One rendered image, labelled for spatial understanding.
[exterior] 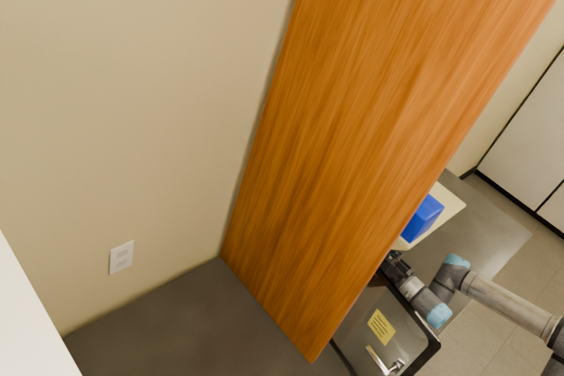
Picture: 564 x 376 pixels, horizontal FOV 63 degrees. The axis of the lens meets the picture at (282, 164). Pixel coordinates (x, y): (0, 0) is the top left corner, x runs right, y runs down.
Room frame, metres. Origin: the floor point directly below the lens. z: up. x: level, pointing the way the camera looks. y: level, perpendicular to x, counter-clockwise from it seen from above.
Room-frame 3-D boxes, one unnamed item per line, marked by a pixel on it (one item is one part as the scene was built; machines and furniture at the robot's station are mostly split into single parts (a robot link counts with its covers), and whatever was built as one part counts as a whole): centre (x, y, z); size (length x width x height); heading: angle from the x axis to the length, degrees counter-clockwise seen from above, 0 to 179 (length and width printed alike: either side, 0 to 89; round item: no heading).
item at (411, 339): (0.79, -0.40, 1.19); 0.30 x 0.01 x 0.40; 46
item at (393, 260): (1.01, -0.44, 1.25); 0.12 x 0.08 x 0.09; 55
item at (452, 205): (1.00, -0.41, 1.46); 0.32 x 0.12 x 0.10; 145
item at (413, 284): (0.96, -0.50, 1.24); 0.08 x 0.05 x 0.08; 145
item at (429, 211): (0.92, -0.36, 1.56); 0.10 x 0.10 x 0.09; 55
